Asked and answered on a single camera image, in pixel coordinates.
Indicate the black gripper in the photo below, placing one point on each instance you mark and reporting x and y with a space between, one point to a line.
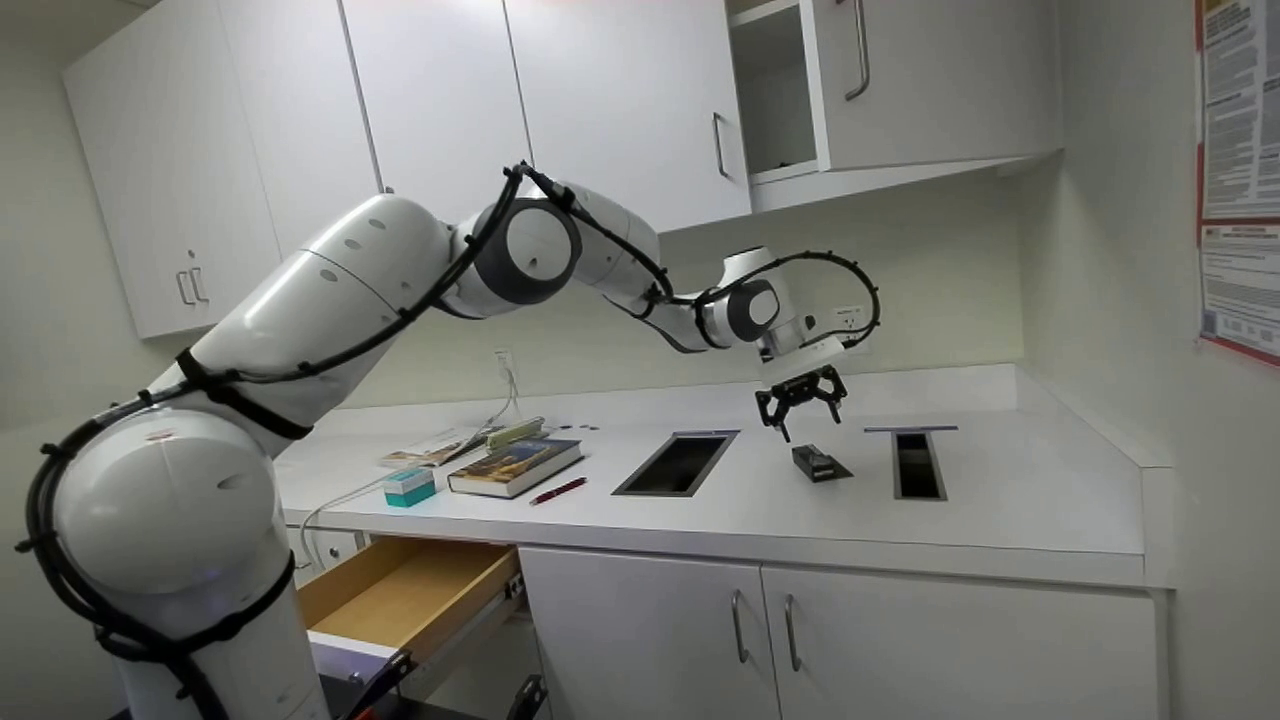
800 388

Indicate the small black printed box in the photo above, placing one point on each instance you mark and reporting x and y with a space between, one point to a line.
821 464

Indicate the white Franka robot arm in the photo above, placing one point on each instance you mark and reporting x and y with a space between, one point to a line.
175 505

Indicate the open white shelf cabinet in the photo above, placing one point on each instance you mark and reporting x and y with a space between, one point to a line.
778 93

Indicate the open wooden drawer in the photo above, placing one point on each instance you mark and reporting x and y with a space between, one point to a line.
400 592

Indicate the narrow black counter slot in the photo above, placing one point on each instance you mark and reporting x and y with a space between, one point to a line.
916 464

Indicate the dark red pen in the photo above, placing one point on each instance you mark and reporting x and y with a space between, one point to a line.
559 489

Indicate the white lower cabinet door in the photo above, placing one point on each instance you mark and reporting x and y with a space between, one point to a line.
975 652
640 640

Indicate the dark hardcover book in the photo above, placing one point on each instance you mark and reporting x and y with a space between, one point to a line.
516 464

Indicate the stack of magazines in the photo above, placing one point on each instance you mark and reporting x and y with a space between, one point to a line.
434 449

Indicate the teal and white box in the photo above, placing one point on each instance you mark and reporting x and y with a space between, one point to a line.
408 489

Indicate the wide white upper cabinet door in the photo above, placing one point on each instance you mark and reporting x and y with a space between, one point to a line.
434 107

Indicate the white upper cabinets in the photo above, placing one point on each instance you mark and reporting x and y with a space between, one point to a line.
202 172

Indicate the wall posters with text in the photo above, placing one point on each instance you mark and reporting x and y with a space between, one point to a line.
1243 172

